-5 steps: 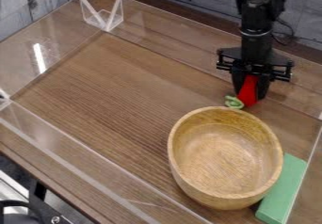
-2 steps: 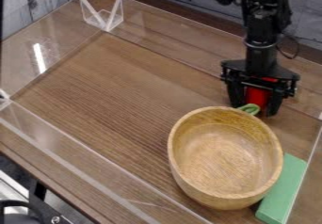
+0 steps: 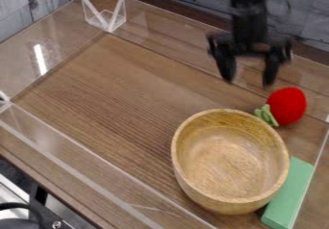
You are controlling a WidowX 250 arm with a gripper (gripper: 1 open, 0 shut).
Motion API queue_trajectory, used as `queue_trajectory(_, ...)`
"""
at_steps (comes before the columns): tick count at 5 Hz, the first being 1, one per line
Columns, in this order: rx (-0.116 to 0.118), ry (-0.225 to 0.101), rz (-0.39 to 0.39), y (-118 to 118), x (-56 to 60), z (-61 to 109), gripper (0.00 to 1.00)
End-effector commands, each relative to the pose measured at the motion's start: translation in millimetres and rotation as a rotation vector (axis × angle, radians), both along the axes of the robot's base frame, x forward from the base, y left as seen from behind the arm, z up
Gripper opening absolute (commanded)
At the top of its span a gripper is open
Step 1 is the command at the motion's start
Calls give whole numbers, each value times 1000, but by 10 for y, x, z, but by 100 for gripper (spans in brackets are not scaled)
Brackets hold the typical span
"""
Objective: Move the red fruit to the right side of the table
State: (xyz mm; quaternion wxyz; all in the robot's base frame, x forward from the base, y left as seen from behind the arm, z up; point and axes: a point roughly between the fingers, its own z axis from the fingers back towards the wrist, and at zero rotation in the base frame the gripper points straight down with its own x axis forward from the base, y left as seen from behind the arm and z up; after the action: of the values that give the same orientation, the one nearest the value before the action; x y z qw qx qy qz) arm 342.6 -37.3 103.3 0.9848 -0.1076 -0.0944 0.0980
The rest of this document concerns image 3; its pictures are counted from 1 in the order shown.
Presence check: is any clear acrylic corner bracket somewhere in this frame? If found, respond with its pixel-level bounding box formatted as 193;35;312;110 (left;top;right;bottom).
82;0;126;33

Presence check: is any black cable bottom left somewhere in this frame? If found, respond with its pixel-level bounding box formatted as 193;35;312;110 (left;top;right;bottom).
0;202;45;229

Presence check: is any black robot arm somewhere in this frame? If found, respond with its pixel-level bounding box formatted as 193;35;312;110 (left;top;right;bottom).
207;0;292;88

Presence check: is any green rectangular block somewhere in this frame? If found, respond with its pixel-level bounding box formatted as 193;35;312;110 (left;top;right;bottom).
261;157;314;229

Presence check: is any red felt fruit green leaf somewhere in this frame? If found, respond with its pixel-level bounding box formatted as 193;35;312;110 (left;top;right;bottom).
255;87;308;127

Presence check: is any clear acrylic front wall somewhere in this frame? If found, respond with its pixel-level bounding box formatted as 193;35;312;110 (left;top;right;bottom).
0;91;216;229

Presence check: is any black metal table leg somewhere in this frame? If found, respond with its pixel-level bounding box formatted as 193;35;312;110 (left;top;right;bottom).
29;183;88;229

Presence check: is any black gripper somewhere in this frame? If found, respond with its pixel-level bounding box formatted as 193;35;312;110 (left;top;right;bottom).
207;32;292;88

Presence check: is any wooden bowl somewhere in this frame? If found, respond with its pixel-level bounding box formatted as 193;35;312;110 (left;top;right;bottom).
172;109;290;215

